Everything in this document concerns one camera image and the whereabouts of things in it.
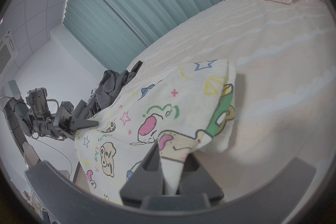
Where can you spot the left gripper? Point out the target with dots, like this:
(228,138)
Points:
(63,123)

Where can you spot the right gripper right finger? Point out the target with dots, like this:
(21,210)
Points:
(202,183)

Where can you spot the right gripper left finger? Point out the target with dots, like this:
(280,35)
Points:
(144,183)

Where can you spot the white printed pyjama top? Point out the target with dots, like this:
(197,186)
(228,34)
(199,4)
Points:
(157,102)

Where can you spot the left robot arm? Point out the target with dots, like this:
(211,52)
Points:
(36,107)

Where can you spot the bed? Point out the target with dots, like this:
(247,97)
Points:
(262,60)

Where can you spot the black shirt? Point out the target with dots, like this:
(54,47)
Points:
(112,83)

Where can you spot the ceiling air conditioner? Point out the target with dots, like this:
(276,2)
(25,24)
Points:
(6,52)

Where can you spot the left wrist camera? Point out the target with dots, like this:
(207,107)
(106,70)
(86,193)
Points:
(67,107)

